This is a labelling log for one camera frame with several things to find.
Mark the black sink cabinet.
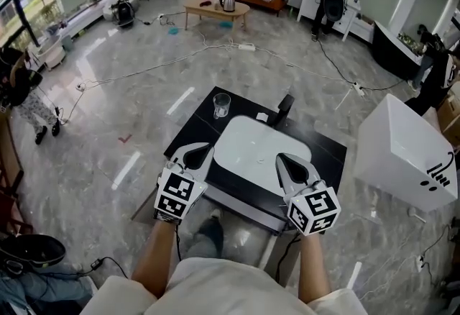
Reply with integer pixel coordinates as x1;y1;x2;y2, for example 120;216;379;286
164;86;348;236

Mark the cardboard box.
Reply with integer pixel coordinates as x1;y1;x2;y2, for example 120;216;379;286
436;81;460;150

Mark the white sink basin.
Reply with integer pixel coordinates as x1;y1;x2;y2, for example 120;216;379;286
213;115;312;186

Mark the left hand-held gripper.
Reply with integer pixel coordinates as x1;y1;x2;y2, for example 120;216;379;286
153;142;216;224

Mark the person's left forearm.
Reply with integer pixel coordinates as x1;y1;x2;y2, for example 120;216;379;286
131;219;180;299

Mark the person's white shirt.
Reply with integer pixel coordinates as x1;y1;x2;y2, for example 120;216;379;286
78;257;368;315

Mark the black faucet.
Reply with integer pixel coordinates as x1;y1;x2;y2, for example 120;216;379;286
274;93;295;128

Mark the white side cabinet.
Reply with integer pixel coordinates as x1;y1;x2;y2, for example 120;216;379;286
297;0;363;42

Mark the person's leg in jeans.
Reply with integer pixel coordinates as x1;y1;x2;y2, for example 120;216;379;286
179;208;226;266

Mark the wooden coffee table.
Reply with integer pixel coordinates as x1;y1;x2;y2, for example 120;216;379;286
183;0;251;32

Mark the large white box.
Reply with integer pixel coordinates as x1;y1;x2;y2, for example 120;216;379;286
353;93;459;214

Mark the black backpack rig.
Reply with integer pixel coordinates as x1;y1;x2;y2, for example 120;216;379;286
109;0;137;25

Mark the clear glass cup item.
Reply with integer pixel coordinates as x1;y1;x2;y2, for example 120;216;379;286
212;92;232;121

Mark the brown wooden furniture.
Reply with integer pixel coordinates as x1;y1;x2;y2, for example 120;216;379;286
0;110;34;236

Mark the black helmet shell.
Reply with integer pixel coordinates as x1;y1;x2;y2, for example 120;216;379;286
0;234;67;268

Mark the person's right forearm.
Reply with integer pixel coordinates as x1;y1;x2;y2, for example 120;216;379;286
296;232;332;304

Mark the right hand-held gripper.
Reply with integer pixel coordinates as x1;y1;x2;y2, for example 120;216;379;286
275;152;341;237

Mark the long white cable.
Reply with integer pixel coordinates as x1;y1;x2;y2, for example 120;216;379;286
75;40;355;91

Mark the black counter unit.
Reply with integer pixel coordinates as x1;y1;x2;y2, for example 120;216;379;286
371;19;429;79

